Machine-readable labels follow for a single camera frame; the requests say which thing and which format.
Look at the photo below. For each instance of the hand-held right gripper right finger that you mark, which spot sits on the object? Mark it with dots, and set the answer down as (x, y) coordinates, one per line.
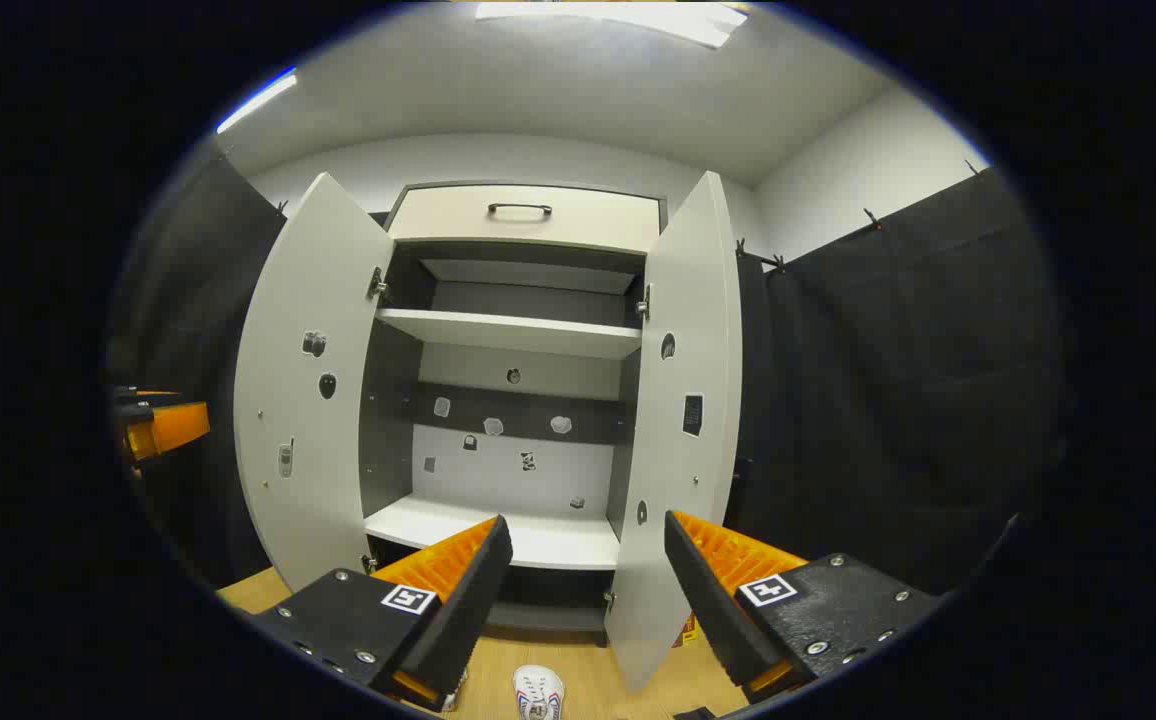
(713, 600)

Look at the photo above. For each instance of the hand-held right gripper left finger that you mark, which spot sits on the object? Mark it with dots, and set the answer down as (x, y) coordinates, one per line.
(468, 600)

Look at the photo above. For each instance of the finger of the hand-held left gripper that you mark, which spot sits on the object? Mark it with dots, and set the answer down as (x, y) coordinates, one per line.
(178, 425)

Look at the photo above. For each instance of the cabinet door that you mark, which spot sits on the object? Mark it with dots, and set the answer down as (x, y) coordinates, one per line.
(683, 500)
(313, 450)

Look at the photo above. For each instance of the grey white shoe cabinet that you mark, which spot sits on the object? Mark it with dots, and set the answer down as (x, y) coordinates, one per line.
(518, 335)

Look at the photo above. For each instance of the beige cabinet drawer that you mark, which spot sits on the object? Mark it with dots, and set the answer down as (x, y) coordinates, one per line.
(578, 222)

